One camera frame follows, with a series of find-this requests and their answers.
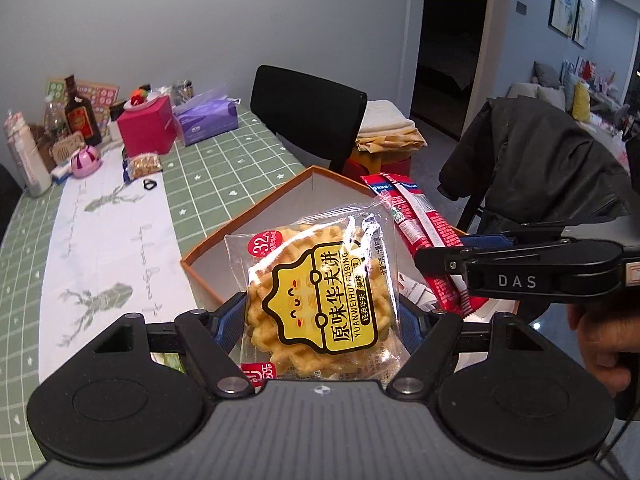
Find pink cap shaped trinket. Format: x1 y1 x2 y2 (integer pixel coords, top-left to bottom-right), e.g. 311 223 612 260
70 145 103 178

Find grey cushion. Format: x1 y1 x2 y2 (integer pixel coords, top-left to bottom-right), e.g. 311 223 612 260
532 61 561 88

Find fruit ornament on white dish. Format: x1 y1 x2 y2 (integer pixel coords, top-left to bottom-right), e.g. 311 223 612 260
123 87 158 111

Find red stool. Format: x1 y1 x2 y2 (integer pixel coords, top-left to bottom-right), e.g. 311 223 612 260
350 150 413 181

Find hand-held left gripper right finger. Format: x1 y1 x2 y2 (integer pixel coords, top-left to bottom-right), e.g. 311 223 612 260
387 300 548 397

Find brown liquor bottle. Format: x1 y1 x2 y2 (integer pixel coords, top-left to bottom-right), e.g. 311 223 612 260
64 75 103 148

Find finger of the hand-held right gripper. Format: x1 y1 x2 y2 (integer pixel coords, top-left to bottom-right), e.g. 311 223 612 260
465 226 566 250
414 237 623 286

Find clear plastic bottle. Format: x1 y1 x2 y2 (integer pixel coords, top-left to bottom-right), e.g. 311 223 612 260
42 97 68 138

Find yellow waffle packet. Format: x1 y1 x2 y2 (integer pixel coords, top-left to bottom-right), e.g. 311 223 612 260
223 195 416 393

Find dotted card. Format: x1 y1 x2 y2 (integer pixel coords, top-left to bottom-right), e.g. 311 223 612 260
47 77 120 126

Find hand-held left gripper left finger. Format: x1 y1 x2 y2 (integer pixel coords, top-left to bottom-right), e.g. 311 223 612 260
94 292 255 397

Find yellow cushion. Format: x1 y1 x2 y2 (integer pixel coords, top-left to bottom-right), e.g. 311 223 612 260
572 82 591 121

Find peanut packet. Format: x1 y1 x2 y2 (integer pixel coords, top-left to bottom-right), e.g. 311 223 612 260
125 152 163 181

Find purple tissue box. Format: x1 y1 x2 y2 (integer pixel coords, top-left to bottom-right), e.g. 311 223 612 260
172 87 241 147

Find folded cream towels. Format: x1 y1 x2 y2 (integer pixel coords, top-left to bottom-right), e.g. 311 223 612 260
350 100 428 153

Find small framed picture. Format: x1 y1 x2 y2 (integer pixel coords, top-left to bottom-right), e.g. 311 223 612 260
572 0 596 50

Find magenta box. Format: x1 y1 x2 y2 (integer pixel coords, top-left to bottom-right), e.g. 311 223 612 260
116 96 178 157

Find black jacket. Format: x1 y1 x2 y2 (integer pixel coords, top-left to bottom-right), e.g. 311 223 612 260
437 96 633 323

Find orange cardboard box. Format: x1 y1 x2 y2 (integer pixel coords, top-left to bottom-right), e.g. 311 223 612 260
180 165 496 321

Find light sofa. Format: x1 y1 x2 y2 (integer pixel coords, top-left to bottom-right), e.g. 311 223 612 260
507 60 626 126

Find person's right hand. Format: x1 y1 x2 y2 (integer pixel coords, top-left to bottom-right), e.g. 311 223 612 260
567 304 634 397

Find white deer print table runner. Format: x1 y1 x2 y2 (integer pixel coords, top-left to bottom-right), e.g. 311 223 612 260
37 135 201 381

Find wooden speaker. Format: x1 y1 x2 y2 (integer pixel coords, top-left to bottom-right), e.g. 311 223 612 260
52 131 86 166

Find green checked tablecloth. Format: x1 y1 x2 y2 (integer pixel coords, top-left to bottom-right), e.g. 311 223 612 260
0 105 313 461

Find brown trinket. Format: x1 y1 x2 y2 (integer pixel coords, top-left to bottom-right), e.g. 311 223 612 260
27 122 56 171

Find white bottle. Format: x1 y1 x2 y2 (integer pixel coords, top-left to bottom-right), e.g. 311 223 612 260
4 112 51 197

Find red sachet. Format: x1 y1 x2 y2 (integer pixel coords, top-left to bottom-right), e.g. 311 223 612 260
387 180 491 318
360 174 436 261

